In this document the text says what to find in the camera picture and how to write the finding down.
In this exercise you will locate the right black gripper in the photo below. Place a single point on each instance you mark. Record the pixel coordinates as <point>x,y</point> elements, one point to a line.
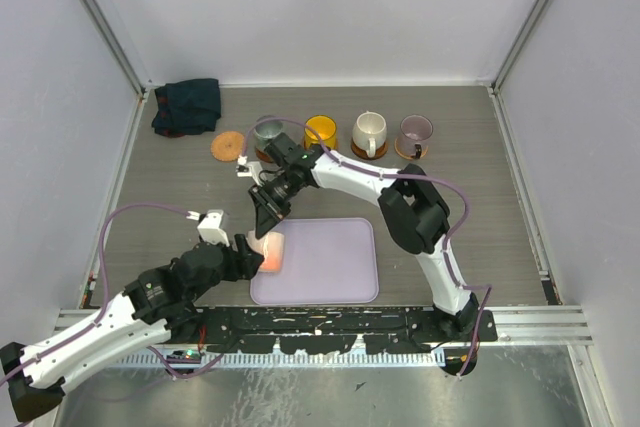
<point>267,212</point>

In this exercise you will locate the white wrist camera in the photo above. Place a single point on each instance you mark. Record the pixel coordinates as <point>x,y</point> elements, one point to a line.
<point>211,226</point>
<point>249,169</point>

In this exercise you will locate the grey ceramic mug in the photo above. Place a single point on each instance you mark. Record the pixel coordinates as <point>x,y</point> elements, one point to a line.
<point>268,128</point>

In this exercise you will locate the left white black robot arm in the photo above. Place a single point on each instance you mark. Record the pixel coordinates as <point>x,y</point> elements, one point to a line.
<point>157,307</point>

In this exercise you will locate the purple glass mug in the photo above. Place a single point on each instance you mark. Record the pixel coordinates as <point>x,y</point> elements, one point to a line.
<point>415,129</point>

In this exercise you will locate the pink ceramic mug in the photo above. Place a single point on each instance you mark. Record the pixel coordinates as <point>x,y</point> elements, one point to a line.
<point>271,247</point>

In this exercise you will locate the dark blue folded cloth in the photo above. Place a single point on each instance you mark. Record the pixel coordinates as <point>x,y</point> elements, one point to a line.
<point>187,108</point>

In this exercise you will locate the woven rattan coaster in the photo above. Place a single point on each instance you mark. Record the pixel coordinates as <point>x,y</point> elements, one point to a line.
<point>227,146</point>
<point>410,151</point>

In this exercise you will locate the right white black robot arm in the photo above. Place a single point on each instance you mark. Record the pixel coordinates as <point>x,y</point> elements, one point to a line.
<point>415,214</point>

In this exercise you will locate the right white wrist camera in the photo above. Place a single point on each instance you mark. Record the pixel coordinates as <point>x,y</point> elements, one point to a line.
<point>249,169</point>

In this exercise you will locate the white ceramic mug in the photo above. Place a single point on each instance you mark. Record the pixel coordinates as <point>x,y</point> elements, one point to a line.
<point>369,132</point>

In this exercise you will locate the aluminium front rail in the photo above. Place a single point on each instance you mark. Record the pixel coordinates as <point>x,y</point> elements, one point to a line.
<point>547,325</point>

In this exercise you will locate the brown wooden coaster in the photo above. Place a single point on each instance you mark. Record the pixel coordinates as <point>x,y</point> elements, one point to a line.
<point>265,154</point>
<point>362,154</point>
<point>314,150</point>

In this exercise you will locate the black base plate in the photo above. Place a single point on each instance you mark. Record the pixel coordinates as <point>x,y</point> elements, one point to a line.
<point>260,330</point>

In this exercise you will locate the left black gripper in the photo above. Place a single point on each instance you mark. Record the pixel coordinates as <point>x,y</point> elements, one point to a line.
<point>247,260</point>

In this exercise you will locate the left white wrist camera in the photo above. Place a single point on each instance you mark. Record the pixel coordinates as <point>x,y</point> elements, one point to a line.
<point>211,226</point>

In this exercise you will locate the lilac plastic tray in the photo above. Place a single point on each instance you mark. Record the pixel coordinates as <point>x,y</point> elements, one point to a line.
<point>326,261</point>

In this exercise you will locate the yellow glass mug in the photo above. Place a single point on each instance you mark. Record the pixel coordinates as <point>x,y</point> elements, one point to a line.
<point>320,128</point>

